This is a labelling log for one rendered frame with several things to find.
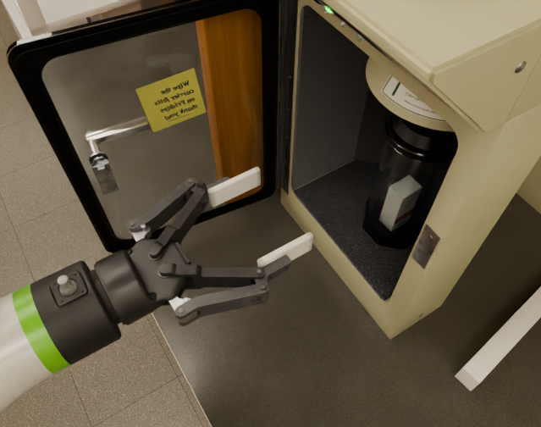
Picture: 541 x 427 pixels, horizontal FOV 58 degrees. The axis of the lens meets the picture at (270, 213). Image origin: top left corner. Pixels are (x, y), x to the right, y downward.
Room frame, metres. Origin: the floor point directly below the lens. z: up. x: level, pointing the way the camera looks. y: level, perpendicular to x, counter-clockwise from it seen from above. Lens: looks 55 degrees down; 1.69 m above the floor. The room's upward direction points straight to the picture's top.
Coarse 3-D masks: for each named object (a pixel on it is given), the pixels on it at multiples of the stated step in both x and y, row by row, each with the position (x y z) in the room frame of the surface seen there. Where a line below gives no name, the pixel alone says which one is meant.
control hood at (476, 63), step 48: (336, 0) 0.30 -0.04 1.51; (384, 0) 0.30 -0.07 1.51; (432, 0) 0.30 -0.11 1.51; (480, 0) 0.30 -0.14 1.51; (528, 0) 0.30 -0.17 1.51; (384, 48) 0.26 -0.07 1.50; (432, 48) 0.25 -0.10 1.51; (480, 48) 0.25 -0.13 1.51; (528, 48) 0.28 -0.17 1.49; (480, 96) 0.26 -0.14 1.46
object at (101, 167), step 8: (96, 160) 0.43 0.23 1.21; (104, 160) 0.43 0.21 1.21; (96, 168) 0.41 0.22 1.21; (104, 168) 0.42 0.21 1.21; (96, 176) 0.41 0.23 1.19; (104, 176) 0.41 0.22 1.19; (112, 176) 0.42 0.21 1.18; (104, 184) 0.42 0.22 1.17; (112, 184) 0.42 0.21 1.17; (104, 192) 0.41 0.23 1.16
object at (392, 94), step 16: (368, 64) 0.47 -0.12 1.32; (368, 80) 0.45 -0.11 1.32; (384, 80) 0.43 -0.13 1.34; (384, 96) 0.42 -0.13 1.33; (400, 96) 0.41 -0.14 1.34; (416, 96) 0.40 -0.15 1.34; (400, 112) 0.40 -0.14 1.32; (416, 112) 0.39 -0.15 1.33; (432, 112) 0.38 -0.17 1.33; (432, 128) 0.38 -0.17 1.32; (448, 128) 0.37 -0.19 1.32
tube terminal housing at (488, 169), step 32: (352, 32) 0.45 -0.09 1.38; (384, 64) 0.41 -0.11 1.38; (512, 128) 0.30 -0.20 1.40; (352, 160) 0.60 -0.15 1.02; (480, 160) 0.29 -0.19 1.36; (512, 160) 0.32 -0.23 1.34; (448, 192) 0.30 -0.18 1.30; (480, 192) 0.30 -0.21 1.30; (512, 192) 0.34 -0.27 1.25; (448, 224) 0.29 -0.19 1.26; (480, 224) 0.32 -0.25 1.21; (448, 256) 0.31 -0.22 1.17; (352, 288) 0.37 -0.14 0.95; (416, 288) 0.29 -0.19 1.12; (448, 288) 0.34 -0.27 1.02; (384, 320) 0.31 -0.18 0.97; (416, 320) 0.32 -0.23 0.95
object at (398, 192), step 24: (384, 120) 0.47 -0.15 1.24; (384, 144) 0.47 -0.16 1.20; (408, 144) 0.43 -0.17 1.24; (456, 144) 0.43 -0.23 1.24; (384, 168) 0.45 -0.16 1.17; (408, 168) 0.42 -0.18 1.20; (432, 168) 0.41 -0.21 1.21; (384, 192) 0.43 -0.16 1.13; (408, 192) 0.42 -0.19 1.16; (432, 192) 0.42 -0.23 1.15; (384, 216) 0.43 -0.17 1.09; (408, 216) 0.41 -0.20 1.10
